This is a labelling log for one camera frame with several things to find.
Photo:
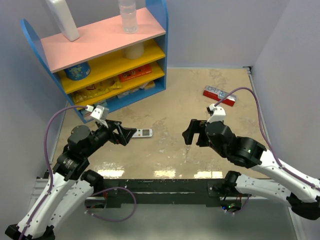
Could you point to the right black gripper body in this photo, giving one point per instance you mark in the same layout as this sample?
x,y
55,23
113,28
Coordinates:
x,y
200,128

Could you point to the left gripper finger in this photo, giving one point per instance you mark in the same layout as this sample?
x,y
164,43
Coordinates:
x,y
124,135
114,126

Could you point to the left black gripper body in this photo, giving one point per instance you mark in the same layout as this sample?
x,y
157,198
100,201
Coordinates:
x,y
104,134

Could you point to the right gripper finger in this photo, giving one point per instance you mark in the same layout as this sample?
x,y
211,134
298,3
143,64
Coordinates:
x,y
202,140
193,128

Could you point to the thin metal pick tool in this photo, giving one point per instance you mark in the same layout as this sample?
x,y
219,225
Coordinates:
x,y
186,153

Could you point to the white remote control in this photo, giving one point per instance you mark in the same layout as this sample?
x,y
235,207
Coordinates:
x,y
143,133

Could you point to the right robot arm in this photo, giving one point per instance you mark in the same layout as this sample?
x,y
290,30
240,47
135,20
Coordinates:
x,y
297,190

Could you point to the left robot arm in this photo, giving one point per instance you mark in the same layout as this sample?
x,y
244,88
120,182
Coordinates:
x,y
71,182

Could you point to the red white toothpaste box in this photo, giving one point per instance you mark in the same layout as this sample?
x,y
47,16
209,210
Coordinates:
x,y
217,94

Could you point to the yellow snack bags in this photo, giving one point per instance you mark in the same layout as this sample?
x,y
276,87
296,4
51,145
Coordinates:
x,y
97,89

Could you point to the small white boxes bottom shelf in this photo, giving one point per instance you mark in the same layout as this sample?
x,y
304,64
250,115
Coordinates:
x,y
118,100

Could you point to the blue shelf unit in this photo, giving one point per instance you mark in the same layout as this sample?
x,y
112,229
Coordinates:
x,y
101,44

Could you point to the orange snack box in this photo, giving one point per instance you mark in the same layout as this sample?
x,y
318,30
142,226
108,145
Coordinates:
x,y
135,73

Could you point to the blue patterned can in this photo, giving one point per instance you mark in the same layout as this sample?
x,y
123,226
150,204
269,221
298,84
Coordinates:
x,y
78,72

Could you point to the cream cylindrical cup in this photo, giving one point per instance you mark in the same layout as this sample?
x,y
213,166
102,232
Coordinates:
x,y
134,51

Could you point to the clear plastic bottle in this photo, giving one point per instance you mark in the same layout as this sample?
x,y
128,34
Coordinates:
x,y
128,13

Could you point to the white bottle on shelf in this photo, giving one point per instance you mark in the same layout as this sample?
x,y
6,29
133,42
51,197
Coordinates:
x,y
64,19

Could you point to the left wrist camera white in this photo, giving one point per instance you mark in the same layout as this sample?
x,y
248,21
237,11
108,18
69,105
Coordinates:
x,y
98,113

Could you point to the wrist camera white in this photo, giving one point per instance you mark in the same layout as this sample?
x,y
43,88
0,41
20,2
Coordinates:
x,y
98,113
217,113

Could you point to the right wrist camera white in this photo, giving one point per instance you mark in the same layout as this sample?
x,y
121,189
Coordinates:
x,y
217,113

